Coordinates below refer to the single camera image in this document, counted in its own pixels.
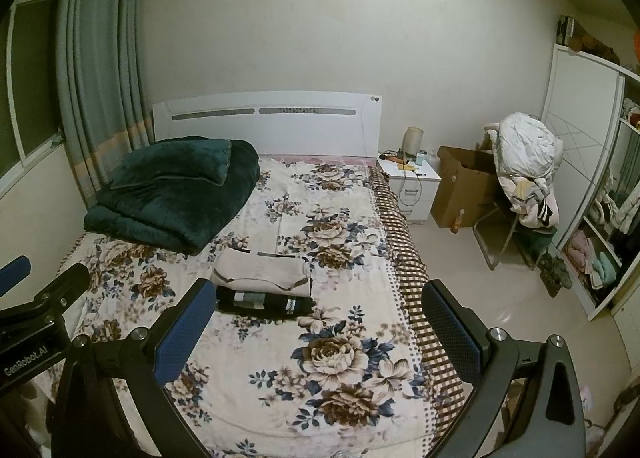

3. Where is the brown checkered bed sheet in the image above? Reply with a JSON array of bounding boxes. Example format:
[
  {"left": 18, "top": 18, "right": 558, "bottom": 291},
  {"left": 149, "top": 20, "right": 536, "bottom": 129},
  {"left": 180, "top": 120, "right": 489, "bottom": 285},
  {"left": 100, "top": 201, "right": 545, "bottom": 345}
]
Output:
[{"left": 369, "top": 165, "right": 481, "bottom": 439}]

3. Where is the beige long-sleeve shirt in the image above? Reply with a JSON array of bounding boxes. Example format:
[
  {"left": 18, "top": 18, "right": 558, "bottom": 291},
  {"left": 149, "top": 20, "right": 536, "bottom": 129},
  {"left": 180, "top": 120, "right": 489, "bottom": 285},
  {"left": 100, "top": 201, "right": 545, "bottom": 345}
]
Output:
[{"left": 210, "top": 248, "right": 313, "bottom": 299}]

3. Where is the dark green plush blanket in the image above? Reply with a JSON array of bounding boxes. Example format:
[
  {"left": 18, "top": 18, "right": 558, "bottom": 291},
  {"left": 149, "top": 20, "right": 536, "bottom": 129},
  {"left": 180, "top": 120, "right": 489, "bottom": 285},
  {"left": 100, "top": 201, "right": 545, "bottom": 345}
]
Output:
[{"left": 82, "top": 136, "right": 261, "bottom": 255}]

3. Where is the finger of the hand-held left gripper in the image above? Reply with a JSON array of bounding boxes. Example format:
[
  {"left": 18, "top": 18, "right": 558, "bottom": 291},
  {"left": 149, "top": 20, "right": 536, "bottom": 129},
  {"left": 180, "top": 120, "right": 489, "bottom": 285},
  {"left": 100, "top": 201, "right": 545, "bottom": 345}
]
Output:
[
  {"left": 0, "top": 255, "right": 32, "bottom": 291},
  {"left": 0, "top": 262, "right": 92, "bottom": 334}
]

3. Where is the brown cardboard box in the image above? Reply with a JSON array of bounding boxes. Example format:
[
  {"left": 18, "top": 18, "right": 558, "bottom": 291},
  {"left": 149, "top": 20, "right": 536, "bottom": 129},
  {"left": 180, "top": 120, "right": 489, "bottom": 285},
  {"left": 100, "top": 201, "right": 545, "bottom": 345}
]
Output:
[{"left": 431, "top": 145, "right": 501, "bottom": 229}]

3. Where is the window with white frame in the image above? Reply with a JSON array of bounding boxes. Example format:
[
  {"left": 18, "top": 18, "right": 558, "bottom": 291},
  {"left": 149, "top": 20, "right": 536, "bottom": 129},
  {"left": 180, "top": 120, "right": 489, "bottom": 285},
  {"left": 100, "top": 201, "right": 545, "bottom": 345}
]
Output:
[{"left": 0, "top": 0, "right": 66, "bottom": 189}]

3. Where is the dark box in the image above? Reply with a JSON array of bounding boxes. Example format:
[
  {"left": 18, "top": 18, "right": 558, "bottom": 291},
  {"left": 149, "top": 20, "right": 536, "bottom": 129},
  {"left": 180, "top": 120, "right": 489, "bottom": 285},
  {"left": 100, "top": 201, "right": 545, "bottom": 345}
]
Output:
[{"left": 556, "top": 15, "right": 581, "bottom": 46}]

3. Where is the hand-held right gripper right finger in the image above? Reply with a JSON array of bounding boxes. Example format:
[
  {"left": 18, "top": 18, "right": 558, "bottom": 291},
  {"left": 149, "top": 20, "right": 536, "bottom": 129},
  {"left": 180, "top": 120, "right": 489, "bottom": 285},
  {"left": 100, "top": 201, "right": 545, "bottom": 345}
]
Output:
[{"left": 421, "top": 279, "right": 587, "bottom": 458}]

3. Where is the white nightstand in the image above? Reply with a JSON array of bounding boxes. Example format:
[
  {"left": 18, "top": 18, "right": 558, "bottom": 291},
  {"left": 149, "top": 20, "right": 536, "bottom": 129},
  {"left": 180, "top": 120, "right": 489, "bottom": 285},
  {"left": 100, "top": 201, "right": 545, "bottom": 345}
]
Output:
[{"left": 376, "top": 155, "right": 442, "bottom": 225}]

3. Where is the dark green plush pillow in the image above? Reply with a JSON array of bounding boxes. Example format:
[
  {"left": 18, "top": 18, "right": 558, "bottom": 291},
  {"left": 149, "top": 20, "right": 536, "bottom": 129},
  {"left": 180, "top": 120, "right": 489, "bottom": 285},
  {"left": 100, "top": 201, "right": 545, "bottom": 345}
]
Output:
[{"left": 110, "top": 138, "right": 233, "bottom": 191}]

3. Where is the brown plush toy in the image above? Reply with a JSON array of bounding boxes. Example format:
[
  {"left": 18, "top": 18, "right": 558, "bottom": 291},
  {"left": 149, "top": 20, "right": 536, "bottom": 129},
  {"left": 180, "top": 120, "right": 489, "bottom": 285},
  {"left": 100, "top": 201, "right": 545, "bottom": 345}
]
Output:
[{"left": 570, "top": 33, "right": 619, "bottom": 62}]

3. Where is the pair of dark shoes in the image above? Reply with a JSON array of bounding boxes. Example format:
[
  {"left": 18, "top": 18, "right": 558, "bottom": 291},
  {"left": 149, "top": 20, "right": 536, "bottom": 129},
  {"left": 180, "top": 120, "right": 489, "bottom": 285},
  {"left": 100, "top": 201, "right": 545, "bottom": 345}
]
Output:
[{"left": 539, "top": 253, "right": 574, "bottom": 298}]

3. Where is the black white striped garment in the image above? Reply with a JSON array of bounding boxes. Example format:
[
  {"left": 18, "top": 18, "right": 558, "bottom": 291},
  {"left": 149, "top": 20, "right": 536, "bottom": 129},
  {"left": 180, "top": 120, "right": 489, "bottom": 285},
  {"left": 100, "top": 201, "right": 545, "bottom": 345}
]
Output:
[{"left": 520, "top": 197, "right": 560, "bottom": 229}]

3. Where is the metal frame chair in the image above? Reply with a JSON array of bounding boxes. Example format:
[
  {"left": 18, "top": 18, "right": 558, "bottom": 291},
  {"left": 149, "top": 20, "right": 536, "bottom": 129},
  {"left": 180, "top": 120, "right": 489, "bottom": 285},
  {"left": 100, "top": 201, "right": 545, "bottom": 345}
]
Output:
[{"left": 472, "top": 200, "right": 557, "bottom": 273}]

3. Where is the white bedding bundle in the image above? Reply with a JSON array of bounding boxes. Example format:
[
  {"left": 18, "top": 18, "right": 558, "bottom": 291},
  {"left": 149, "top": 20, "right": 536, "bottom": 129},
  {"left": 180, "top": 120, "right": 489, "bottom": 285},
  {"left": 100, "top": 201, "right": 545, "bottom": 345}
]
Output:
[{"left": 482, "top": 112, "right": 563, "bottom": 204}]

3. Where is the white wardrobe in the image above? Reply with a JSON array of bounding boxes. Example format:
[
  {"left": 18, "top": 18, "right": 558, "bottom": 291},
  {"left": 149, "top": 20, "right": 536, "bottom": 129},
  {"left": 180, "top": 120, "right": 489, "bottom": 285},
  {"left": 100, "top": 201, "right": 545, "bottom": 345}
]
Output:
[{"left": 542, "top": 40, "right": 640, "bottom": 321}]

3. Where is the white headboard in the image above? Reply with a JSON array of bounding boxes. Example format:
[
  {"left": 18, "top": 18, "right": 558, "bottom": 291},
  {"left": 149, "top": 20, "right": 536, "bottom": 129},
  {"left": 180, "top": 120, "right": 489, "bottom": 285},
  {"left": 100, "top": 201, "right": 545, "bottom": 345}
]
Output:
[{"left": 151, "top": 92, "right": 383, "bottom": 161}]

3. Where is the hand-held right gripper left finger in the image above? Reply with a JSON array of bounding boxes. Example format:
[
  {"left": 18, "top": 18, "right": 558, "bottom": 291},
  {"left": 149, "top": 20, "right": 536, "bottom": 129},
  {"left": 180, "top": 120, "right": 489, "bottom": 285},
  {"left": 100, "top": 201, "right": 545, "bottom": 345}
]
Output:
[{"left": 47, "top": 278, "right": 218, "bottom": 458}]

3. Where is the grey-green curtain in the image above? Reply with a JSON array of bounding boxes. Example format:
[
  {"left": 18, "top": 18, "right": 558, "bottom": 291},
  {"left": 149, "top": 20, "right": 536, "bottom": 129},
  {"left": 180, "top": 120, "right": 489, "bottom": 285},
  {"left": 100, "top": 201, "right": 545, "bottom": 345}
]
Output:
[{"left": 55, "top": 0, "right": 156, "bottom": 211}]

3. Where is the bed with floral cover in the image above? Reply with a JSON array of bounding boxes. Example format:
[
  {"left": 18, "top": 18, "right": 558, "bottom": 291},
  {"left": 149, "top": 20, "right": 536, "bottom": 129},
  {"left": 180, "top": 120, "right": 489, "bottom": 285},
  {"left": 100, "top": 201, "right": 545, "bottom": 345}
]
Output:
[{"left": 30, "top": 155, "right": 431, "bottom": 458}]

